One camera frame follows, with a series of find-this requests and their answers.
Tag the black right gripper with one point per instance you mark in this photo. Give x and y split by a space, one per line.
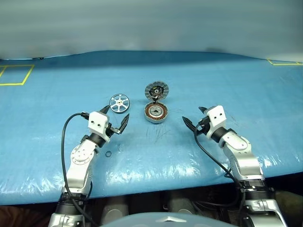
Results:
203 126

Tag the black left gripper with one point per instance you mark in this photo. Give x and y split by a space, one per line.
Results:
111 131

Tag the silver spoked rotor cap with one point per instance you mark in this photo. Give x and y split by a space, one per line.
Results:
120 103

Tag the motor stator with copper windings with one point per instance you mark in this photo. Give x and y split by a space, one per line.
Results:
156 112

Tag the silver finned motor end cover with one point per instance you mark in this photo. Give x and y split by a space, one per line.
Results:
157 89

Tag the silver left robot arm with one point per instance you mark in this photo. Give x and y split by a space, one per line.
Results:
78 158

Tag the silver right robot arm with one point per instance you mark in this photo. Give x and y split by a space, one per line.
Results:
243 160

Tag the blue plastic table cover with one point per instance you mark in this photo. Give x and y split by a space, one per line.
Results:
165 151

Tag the grey rounded shape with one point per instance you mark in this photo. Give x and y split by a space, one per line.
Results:
181 205
116 210

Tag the grey robot chest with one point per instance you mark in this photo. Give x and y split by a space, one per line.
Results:
154 221

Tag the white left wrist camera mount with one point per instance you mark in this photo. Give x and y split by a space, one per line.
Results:
97 121

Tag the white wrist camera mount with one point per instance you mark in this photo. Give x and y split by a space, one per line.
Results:
97 121
216 117

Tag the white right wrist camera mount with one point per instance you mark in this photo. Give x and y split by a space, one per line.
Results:
216 117

